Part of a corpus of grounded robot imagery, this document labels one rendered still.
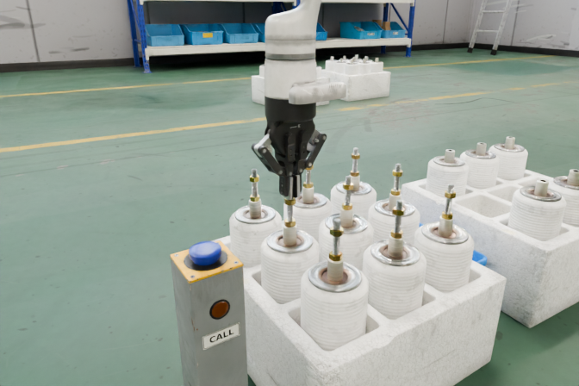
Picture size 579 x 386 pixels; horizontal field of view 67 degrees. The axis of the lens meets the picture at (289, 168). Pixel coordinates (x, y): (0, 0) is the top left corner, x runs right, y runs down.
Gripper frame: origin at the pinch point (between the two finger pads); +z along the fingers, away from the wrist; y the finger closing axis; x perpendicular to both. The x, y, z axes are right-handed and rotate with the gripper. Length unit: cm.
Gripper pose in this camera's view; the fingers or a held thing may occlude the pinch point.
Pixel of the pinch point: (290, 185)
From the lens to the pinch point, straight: 67.7
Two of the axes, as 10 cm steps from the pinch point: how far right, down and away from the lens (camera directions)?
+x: 6.1, 2.7, -7.5
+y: -7.9, 2.1, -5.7
